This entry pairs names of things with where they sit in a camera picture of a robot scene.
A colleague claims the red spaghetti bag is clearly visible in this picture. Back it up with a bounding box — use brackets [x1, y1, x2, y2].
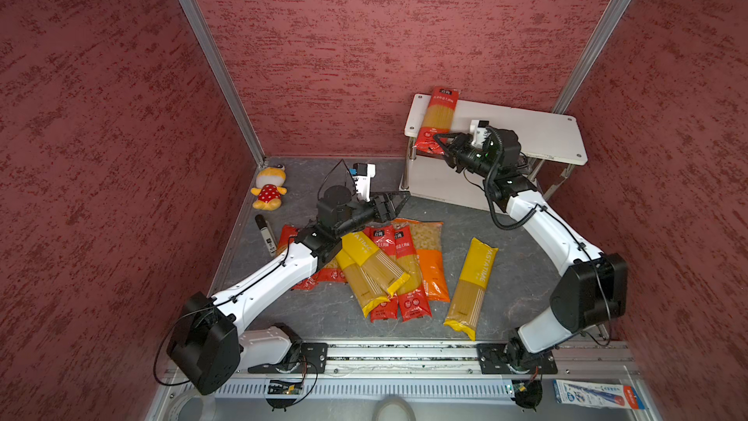
[395, 225, 432, 322]
[365, 225, 399, 323]
[414, 87, 459, 156]

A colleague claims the yellow spaghetti bag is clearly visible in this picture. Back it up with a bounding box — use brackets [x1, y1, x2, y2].
[444, 238, 498, 341]
[335, 251, 390, 317]
[342, 232, 410, 297]

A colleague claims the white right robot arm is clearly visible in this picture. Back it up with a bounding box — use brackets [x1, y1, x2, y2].
[434, 122, 628, 374]

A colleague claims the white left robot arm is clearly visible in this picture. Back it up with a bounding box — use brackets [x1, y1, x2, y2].
[157, 185, 411, 396]

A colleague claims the white two-tier metal shelf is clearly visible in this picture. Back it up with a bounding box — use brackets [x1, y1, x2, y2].
[400, 94, 588, 211]

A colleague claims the orange macaroni bag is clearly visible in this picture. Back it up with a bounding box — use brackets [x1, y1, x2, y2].
[395, 218, 450, 302]

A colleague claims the red macaroni bag left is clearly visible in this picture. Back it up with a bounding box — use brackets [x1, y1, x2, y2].
[276, 224, 347, 290]

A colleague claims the grey marker pen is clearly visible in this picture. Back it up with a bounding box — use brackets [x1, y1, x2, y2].
[254, 214, 278, 256]

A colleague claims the yellow plush toy red dress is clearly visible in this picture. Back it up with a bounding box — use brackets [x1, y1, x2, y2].
[251, 165, 288, 212]

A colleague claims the blue white box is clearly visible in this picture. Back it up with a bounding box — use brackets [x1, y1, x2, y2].
[553, 379, 647, 410]

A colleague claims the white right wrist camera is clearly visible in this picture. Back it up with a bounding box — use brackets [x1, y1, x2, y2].
[469, 119, 490, 149]

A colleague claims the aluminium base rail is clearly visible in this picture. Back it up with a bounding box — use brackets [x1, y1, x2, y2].
[146, 339, 660, 420]

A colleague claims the right aluminium corner post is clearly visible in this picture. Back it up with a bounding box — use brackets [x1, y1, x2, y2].
[551, 0, 632, 114]

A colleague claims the aluminium corner post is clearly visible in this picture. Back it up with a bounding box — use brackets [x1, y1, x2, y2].
[551, 0, 632, 114]
[178, 0, 266, 167]

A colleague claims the left aluminium corner post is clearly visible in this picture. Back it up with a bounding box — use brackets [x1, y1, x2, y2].
[178, 0, 266, 167]

